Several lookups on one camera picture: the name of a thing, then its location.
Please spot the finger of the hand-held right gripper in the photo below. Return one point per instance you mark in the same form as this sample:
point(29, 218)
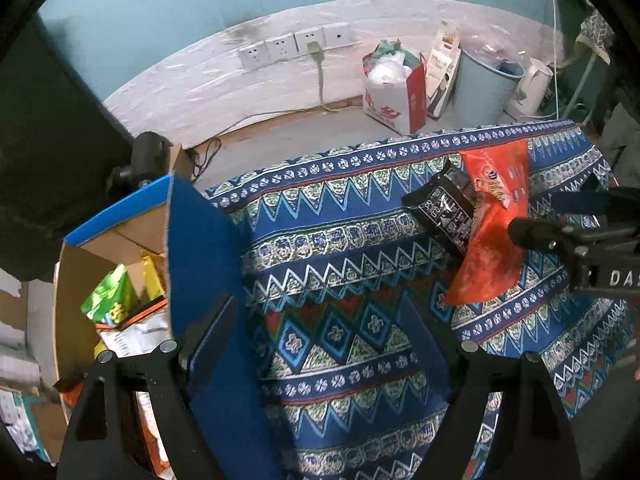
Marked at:
point(580, 201)
point(540, 235)

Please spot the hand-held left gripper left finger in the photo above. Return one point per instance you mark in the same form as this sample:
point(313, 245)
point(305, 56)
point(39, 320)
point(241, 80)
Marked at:
point(220, 325)

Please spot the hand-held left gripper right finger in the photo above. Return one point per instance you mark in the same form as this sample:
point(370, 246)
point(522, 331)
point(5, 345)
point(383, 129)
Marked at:
point(425, 340)

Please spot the red snack bag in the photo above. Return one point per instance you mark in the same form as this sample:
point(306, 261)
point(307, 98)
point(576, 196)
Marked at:
point(480, 260)

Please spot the yellow snack packet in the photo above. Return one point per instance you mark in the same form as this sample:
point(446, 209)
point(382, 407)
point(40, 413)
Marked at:
point(152, 280)

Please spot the blue cardboard box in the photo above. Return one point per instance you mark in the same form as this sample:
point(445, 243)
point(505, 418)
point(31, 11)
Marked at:
point(210, 240)

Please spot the black snack packet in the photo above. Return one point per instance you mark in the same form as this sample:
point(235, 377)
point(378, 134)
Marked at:
point(440, 205)

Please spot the white-backed snack bag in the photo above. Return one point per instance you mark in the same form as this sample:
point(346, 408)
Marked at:
point(130, 332)

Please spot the green snack bag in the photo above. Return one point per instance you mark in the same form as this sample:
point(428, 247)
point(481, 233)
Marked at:
point(107, 295)

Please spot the white electric kettle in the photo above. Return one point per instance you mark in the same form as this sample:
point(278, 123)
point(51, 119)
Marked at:
point(532, 87)

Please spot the orange snack bag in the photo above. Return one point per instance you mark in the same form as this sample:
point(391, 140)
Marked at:
point(155, 435)

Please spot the patterned blue tablecloth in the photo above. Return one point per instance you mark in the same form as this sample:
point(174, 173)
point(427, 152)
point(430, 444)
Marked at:
point(340, 240)

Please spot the pale teal bucket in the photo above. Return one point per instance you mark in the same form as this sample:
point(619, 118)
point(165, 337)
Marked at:
point(480, 90)

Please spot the brown cardboard box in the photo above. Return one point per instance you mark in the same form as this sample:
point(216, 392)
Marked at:
point(182, 162)

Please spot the black cylindrical device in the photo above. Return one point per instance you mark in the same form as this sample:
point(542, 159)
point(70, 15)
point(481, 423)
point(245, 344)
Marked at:
point(145, 155)

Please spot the white paper bag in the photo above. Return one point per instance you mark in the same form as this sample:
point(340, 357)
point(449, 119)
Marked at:
point(442, 70)

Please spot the red and white gift bag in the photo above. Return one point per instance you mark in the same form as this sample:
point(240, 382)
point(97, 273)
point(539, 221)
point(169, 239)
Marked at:
point(390, 95)

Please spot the dark cabinet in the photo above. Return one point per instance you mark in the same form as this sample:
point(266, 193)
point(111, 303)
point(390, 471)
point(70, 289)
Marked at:
point(55, 150)

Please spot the white wall socket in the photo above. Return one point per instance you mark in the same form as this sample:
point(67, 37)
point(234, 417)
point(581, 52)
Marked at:
point(254, 56)
point(337, 36)
point(305, 39)
point(281, 48)

